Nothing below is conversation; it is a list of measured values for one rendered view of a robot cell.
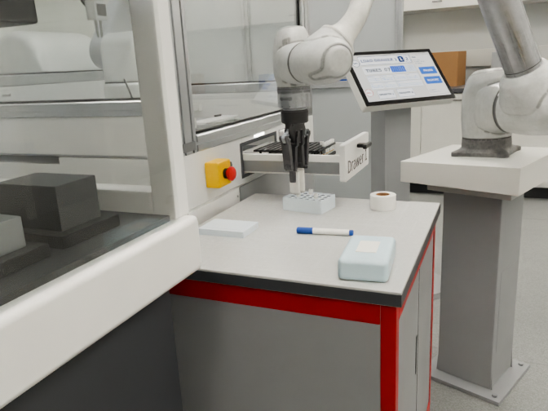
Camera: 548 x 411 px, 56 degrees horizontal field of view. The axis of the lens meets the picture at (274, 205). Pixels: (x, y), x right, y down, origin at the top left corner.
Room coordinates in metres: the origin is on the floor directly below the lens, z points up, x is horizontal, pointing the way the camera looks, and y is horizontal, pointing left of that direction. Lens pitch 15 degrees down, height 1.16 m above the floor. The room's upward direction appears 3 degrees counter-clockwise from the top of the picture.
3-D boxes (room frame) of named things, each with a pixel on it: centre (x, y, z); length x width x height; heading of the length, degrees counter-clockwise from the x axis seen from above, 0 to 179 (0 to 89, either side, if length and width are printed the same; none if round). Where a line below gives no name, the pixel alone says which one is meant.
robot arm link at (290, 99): (1.43, -0.07, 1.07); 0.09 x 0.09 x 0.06
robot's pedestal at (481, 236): (1.71, -0.72, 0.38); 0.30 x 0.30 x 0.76; 45
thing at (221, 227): (1.25, 0.12, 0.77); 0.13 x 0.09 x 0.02; 66
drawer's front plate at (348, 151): (1.60, -0.26, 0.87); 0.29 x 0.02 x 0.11; 156
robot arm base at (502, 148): (1.73, -0.74, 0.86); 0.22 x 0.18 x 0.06; 142
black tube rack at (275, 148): (1.69, -0.08, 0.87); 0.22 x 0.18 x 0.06; 66
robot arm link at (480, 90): (1.71, -0.72, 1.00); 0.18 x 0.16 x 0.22; 22
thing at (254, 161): (1.69, -0.07, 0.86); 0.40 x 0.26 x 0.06; 66
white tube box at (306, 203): (1.42, -0.10, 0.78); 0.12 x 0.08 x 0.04; 56
